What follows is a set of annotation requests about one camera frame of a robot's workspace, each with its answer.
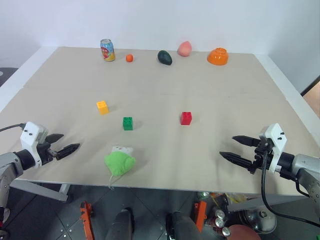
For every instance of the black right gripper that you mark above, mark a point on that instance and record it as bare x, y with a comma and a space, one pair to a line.
260, 150

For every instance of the orange bowl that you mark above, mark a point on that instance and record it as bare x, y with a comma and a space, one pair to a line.
218, 57

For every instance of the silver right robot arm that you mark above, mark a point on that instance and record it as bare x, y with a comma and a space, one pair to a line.
306, 166

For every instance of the colourful drink can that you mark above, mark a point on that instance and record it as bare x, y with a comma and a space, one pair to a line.
107, 51

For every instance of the orange metal stand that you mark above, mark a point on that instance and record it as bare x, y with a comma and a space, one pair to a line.
201, 215
86, 220

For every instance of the yellow toy brick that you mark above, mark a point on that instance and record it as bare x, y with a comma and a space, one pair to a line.
103, 108

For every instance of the yellow plastic bag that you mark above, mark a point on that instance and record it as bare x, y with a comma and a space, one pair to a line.
236, 198

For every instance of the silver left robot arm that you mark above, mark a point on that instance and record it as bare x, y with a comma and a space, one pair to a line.
10, 162

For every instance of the red toy brick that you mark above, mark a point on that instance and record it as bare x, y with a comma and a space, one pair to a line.
186, 118

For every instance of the dark rounded foot shape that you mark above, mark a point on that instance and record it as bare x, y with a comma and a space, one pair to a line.
121, 226
182, 226

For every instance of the green toy brick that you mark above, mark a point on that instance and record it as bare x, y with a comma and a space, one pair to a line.
128, 124

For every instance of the red-brown round object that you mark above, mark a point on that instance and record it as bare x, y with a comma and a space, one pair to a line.
243, 232

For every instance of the green drink can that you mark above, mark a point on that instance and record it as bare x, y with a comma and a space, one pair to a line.
204, 195

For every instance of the silver drink can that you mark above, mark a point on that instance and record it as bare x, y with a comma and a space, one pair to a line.
226, 231
219, 222
220, 214

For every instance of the dark green avocado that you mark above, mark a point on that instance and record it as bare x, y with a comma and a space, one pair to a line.
165, 58

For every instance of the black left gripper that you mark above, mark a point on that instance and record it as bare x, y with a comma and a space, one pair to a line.
46, 152

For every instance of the pink peach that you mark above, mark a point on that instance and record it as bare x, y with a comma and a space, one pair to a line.
185, 49

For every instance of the green and white plush toy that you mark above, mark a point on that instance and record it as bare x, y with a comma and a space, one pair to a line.
120, 161

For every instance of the shiny steel pot lid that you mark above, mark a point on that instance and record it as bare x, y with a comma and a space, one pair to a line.
261, 220

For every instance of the grey metal table frame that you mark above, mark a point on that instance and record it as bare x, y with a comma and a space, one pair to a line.
250, 205
37, 190

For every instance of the beige paper table cover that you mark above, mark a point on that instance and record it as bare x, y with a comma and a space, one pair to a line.
160, 82

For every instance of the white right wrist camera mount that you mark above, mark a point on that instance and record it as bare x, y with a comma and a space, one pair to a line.
276, 142

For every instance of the white shoe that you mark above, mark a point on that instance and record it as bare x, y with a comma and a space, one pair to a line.
5, 215

